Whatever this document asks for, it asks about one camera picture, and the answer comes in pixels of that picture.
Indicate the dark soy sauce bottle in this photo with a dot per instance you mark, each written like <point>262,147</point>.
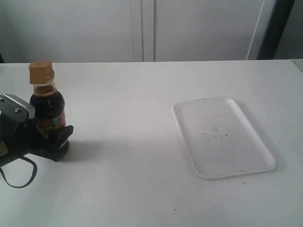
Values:
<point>47,100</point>

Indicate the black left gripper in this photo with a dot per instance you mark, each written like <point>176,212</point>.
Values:
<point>20,138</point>

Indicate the dark vertical post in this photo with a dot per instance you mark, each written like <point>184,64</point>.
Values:
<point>275,28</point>

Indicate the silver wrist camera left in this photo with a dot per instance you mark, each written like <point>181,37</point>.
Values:
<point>15,108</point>

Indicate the white cabinet behind table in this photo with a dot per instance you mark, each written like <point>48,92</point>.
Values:
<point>132,30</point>

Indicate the white rectangular plastic tray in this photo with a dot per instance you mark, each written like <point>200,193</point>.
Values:
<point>219,140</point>

